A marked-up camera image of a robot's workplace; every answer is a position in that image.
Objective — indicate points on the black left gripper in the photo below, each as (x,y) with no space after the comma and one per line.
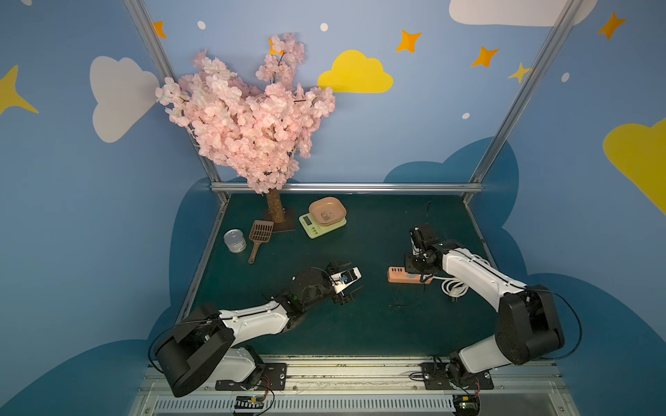
(338,290)

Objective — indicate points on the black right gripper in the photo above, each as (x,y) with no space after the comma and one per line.
(416,260)

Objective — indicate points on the orange power strip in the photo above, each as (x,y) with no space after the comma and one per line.
(398,275)

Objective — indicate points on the green electronic kitchen scale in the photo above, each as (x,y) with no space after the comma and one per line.
(314,230)

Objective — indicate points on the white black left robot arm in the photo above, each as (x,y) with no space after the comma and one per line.
(209,338)

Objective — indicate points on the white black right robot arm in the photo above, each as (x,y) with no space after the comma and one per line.
(528,326)

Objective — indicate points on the pink panda pet bowl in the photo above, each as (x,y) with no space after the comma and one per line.
(327,211)

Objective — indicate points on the brown plastic litter scoop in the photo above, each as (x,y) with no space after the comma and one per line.
(261,233)

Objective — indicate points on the silver tin can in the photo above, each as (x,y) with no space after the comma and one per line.
(235,241)

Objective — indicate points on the small black controller box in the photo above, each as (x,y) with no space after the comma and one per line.
(466,405)

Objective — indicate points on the artificial cherry blossom tree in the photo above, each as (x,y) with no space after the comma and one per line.
(258,132)

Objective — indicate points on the dark metal tree base plate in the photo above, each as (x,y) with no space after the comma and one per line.
(289,225)

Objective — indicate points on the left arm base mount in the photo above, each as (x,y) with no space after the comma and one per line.
(244,369)

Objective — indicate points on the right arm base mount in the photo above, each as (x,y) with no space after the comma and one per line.
(439,374)

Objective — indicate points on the aluminium frame rail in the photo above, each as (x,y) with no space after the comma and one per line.
(382,188)

